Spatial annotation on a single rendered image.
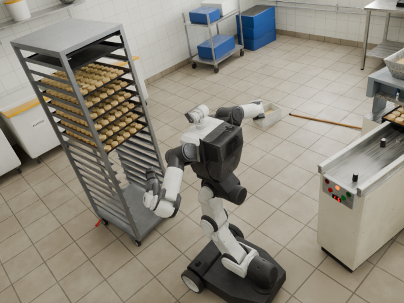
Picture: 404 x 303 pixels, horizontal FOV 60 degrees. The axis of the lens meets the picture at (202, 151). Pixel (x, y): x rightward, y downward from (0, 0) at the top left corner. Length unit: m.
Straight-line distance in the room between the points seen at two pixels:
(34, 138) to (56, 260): 1.74
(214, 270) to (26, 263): 1.78
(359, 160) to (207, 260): 1.30
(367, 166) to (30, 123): 3.66
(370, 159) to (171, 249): 1.74
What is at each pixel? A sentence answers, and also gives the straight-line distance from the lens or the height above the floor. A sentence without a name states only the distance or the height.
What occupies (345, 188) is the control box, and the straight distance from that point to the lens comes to 2.31.
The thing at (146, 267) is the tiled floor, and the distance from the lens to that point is 3.10.
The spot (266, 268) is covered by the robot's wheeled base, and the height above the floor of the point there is 0.36.
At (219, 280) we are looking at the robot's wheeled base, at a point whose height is 0.17.
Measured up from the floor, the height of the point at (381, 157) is 0.84.
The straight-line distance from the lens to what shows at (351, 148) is 2.53.
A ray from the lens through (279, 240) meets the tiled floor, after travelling 3.07.
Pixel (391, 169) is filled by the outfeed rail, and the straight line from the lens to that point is 2.40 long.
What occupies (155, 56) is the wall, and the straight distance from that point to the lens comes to 6.00.
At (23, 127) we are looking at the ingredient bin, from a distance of 4.61.
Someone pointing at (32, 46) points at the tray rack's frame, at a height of 1.82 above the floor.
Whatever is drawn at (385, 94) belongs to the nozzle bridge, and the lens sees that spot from 2.85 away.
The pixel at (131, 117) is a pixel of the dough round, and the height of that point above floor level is 1.14.
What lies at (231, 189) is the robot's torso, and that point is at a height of 1.00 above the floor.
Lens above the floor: 2.41
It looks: 36 degrees down
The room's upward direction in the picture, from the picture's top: 12 degrees counter-clockwise
